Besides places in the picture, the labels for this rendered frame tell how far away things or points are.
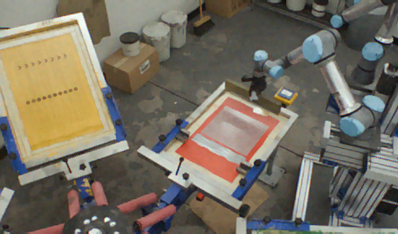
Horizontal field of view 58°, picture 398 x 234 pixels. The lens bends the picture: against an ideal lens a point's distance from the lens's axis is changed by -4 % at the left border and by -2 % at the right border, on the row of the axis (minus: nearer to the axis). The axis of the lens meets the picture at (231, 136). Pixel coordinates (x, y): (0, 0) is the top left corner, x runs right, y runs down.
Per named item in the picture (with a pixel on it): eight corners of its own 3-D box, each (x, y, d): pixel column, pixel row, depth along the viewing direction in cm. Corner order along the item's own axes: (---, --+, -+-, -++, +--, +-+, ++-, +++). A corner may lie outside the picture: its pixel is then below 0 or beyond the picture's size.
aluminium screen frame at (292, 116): (224, 85, 267) (225, 81, 264) (297, 119, 248) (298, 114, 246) (153, 155, 221) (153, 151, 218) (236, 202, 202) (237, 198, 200)
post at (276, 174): (264, 160, 345) (279, 80, 273) (284, 171, 338) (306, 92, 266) (252, 175, 332) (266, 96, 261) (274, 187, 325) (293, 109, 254)
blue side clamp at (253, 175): (257, 164, 222) (258, 157, 217) (265, 168, 221) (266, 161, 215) (231, 200, 205) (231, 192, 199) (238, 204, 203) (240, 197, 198)
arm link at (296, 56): (343, 18, 180) (284, 51, 223) (330, 25, 175) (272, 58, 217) (353, 39, 182) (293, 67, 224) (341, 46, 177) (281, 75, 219)
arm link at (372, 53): (354, 64, 226) (361, 46, 216) (364, 55, 233) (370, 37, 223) (371, 73, 221) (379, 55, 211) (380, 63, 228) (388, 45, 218)
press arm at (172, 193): (180, 181, 205) (179, 175, 201) (188, 186, 203) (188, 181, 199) (160, 203, 195) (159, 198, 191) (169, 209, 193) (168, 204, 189)
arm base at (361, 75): (374, 72, 238) (378, 60, 230) (374, 87, 228) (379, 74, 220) (351, 67, 240) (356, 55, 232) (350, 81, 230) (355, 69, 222)
